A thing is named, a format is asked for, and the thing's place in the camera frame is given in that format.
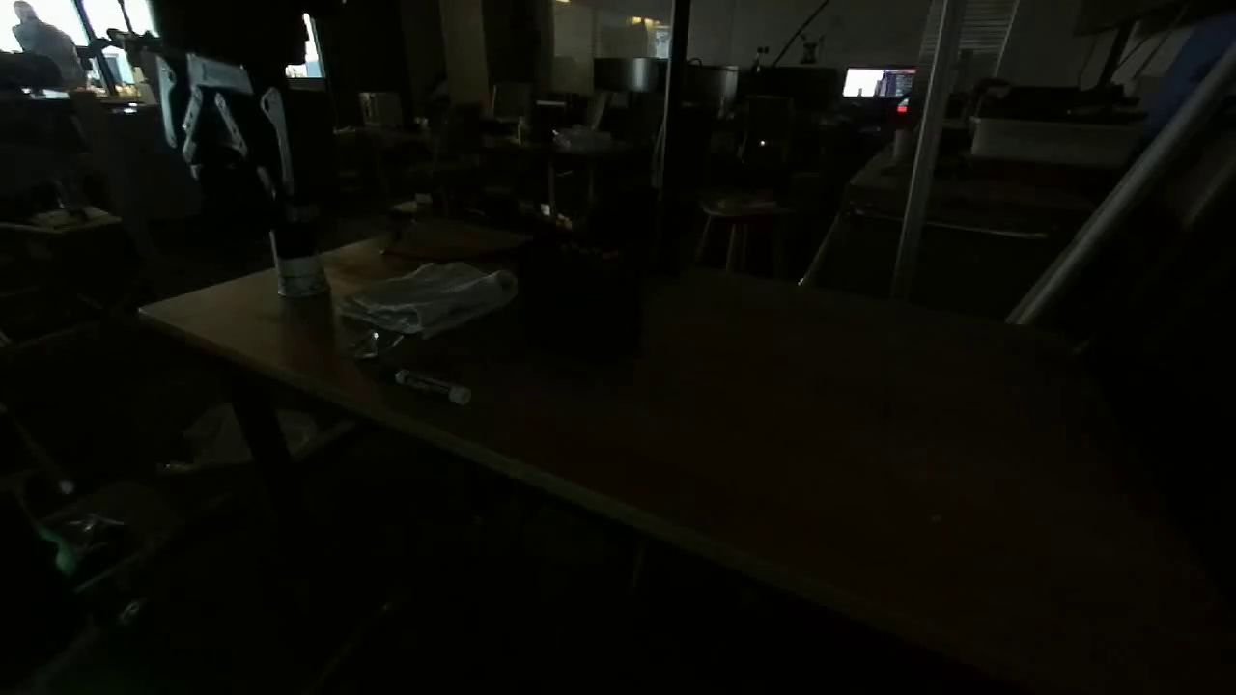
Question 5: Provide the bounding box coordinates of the white towel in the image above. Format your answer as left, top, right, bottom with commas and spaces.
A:
341, 262, 517, 336

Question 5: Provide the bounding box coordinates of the black basket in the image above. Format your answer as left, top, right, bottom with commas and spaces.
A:
513, 235, 646, 357

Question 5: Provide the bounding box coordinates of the black marker pen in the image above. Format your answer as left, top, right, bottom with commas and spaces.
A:
392, 372, 471, 406

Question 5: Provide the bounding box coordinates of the white cup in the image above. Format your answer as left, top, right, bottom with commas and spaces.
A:
270, 229, 328, 301

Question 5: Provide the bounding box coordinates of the lit monitor screen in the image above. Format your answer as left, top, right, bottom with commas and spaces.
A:
841, 65, 914, 99

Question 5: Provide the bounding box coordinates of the metal diagonal pole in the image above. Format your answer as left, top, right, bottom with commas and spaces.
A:
1005, 47, 1236, 329

